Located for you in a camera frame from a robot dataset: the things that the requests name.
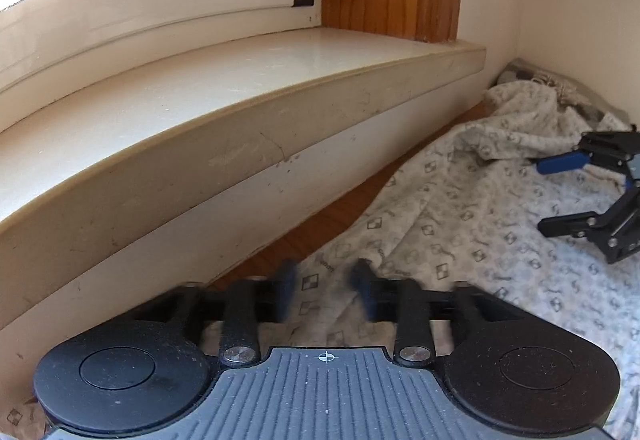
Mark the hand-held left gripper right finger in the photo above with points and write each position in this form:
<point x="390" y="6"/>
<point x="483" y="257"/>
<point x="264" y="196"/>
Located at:
<point x="361" y="290"/>

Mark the grey printed sweatshirt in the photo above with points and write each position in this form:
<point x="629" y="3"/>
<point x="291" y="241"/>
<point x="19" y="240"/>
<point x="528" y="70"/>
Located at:
<point x="520" y="70"/>

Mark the white checker-patterned garment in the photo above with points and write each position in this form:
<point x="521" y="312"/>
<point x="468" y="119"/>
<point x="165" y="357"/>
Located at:
<point x="475" y="230"/>

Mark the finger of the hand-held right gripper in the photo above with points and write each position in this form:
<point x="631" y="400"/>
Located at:
<point x="560" y="161"/>
<point x="615" y="230"/>

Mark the beige window sill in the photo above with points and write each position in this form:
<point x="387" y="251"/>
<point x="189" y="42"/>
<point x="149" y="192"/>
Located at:
<point x="175" y="105"/>

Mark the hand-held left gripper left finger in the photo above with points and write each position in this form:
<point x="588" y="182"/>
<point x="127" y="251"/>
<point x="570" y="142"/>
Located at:
<point x="287" y="287"/>

